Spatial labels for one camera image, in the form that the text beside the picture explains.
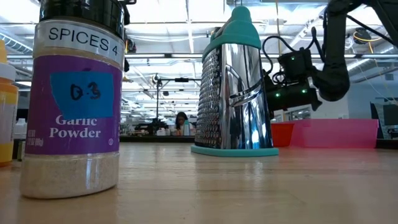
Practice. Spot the red plastic mesh basket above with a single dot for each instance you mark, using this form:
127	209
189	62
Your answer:
281	135

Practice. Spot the black camera stand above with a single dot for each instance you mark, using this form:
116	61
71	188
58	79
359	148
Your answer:
157	102

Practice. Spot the person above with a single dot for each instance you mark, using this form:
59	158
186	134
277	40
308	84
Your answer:
181	119

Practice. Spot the yellow squeeze bottle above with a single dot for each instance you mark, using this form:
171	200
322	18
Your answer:
7	109

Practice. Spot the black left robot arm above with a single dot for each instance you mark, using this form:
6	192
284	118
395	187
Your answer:
130	2

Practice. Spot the black ceiling camera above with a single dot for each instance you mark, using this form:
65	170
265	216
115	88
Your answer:
131	46

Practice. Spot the black hanging device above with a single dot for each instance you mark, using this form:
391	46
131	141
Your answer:
362	35

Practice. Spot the dark monitor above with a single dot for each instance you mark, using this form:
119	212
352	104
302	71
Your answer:
390	116

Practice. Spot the teal and steel box grater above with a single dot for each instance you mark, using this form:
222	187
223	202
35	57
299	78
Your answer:
236	109

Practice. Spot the pink plastic tray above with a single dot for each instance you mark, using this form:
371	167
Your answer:
335	133

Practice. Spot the teal drinking bottle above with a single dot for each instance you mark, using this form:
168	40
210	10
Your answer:
186	128

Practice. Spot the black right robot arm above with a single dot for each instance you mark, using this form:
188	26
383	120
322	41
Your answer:
335	71

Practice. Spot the garlic powder jar black lid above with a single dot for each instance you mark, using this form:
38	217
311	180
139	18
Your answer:
71	93

